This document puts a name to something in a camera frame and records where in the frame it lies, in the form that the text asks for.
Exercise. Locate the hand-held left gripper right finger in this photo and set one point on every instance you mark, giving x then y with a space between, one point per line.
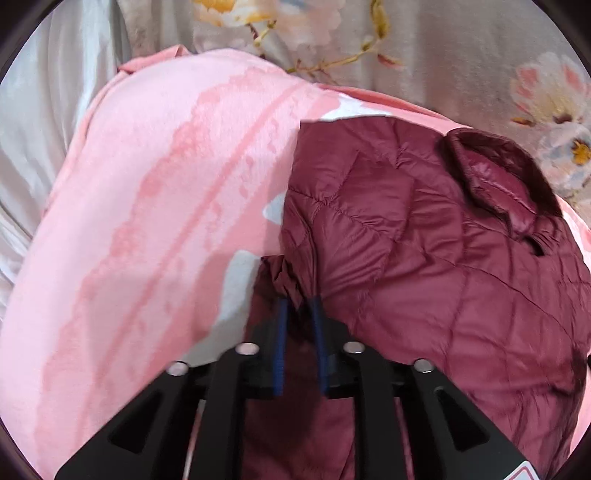
322 364

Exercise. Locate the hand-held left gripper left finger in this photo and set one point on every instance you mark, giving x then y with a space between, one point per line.
278 364

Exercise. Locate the maroon quilted puffer jacket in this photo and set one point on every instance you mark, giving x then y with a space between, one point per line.
415 286

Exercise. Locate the pink printed blanket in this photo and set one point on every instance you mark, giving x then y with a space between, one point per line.
152 221

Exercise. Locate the grey floral bedsheet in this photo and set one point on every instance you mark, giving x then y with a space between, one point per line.
415 50

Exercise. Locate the white satin cloth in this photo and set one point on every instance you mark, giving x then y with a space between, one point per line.
41 115

